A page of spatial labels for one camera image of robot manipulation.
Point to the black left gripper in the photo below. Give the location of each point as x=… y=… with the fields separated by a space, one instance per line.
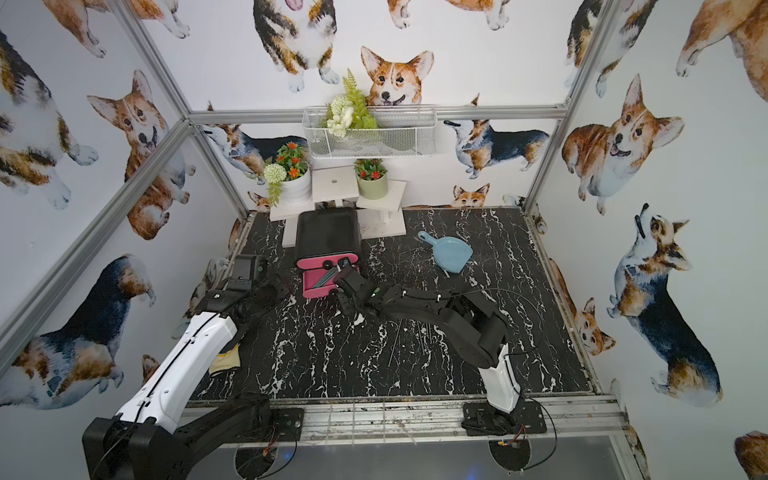
x=264 y=288

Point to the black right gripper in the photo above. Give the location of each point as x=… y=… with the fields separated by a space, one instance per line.
x=342 y=298

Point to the dark pencil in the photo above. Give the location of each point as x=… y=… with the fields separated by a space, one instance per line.
x=326 y=278

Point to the black drawer cabinet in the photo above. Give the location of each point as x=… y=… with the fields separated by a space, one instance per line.
x=327 y=235

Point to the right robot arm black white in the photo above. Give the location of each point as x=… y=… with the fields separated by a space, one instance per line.
x=473 y=325

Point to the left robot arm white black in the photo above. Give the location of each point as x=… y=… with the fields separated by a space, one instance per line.
x=146 y=439

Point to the yellow cloth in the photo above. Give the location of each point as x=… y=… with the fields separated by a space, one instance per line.
x=225 y=362

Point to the teal plastic dustpan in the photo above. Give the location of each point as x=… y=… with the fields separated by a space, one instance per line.
x=450 y=254

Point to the white stepped display stand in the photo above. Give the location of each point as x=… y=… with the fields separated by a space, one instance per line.
x=381 y=217

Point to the white pot orange flowers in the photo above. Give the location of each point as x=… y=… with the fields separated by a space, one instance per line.
x=288 y=176

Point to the green pot red flowers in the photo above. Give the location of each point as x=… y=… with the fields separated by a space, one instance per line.
x=371 y=176

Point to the green white artificial fern flowers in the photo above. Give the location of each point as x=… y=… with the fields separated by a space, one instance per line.
x=348 y=111

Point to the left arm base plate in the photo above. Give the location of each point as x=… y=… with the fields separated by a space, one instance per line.
x=280 y=424

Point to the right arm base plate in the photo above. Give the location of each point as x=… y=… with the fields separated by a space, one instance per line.
x=481 y=419

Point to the white wire basket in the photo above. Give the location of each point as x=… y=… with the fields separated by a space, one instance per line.
x=399 y=132

